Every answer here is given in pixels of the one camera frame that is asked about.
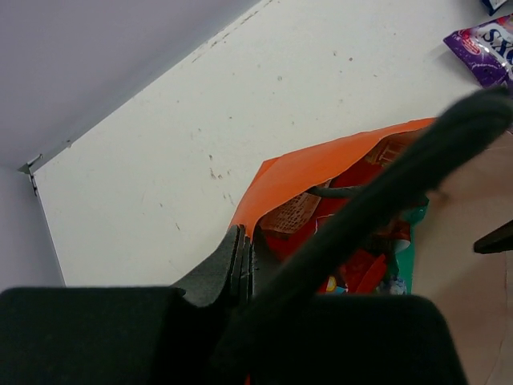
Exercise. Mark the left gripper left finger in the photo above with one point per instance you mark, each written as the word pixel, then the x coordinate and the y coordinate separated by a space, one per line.
pixel 119 335

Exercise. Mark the blue white snack packet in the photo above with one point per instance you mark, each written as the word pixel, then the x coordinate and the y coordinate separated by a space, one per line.
pixel 493 6

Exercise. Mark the orange paper bag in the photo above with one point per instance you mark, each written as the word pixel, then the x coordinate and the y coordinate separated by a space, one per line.
pixel 462 162

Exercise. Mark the green wafer packet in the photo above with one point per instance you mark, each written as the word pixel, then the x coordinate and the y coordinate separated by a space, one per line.
pixel 398 279

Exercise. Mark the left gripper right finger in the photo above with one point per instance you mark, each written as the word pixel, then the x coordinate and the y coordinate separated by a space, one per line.
pixel 337 339

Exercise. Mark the purple Fox's candy bag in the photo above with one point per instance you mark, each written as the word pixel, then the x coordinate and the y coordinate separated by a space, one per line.
pixel 486 50

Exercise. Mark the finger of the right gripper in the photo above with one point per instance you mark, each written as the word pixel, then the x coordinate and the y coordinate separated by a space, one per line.
pixel 498 241

